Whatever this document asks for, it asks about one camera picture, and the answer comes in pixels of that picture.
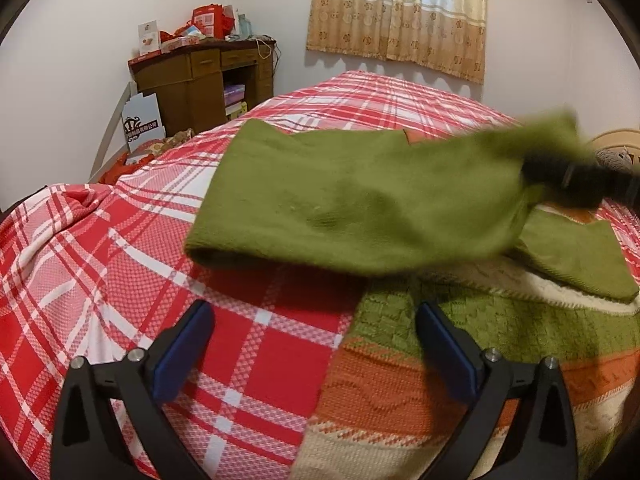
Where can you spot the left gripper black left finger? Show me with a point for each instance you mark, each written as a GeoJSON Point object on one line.
{"type": "Point", "coordinates": [88, 442]}

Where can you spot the striped floral pillow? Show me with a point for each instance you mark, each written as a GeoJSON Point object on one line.
{"type": "Point", "coordinates": [619, 158]}

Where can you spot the cream wooden headboard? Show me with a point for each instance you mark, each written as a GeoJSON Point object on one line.
{"type": "Point", "coordinates": [620, 137]}

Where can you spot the red white plaid bed sheet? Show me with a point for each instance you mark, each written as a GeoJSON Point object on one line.
{"type": "Point", "coordinates": [309, 374]}

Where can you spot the beige floral window curtain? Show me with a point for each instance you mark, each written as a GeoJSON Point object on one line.
{"type": "Point", "coordinates": [448, 36]}

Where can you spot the orange red floor clutter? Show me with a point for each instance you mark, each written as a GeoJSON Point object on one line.
{"type": "Point", "coordinates": [128, 163]}

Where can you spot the white printed paper bag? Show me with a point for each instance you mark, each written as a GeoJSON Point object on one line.
{"type": "Point", "coordinates": [142, 123]}

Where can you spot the dark brown wooden desk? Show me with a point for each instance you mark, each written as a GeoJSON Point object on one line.
{"type": "Point", "coordinates": [189, 82]}

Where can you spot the red gift box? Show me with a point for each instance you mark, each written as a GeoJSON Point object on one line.
{"type": "Point", "coordinates": [213, 20]}

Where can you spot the white card box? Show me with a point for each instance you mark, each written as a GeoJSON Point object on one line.
{"type": "Point", "coordinates": [149, 38]}

